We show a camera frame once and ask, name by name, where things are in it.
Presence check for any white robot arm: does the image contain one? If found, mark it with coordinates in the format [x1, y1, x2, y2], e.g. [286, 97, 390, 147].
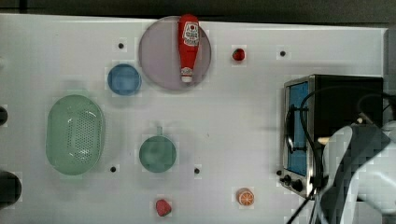
[314, 121, 395, 224]

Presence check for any black toaster oven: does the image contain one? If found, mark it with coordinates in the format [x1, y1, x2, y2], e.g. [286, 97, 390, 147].
[280, 75, 383, 198]

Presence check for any green mug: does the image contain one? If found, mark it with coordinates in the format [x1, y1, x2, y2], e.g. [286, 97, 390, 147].
[139, 126, 177, 173]

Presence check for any small red strawberry toy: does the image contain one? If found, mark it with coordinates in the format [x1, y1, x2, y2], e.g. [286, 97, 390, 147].
[233, 49, 246, 62]

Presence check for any grey round plate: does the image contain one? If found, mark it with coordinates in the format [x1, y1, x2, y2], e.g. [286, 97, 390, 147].
[138, 16, 211, 91]

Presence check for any blue bowl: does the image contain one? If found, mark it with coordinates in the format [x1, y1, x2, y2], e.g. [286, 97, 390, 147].
[107, 63, 142, 96]

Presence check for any red ketchup bottle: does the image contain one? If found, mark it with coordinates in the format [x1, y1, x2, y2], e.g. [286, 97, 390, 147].
[177, 14, 200, 83]

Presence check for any orange slice toy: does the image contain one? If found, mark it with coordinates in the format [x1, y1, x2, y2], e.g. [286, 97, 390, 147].
[236, 188, 255, 206]

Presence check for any large red strawberry toy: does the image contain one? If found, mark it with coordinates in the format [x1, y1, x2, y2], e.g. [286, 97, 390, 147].
[155, 199, 172, 217]

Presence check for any green perforated colander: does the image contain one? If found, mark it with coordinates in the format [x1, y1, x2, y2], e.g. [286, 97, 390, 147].
[46, 94, 106, 175]

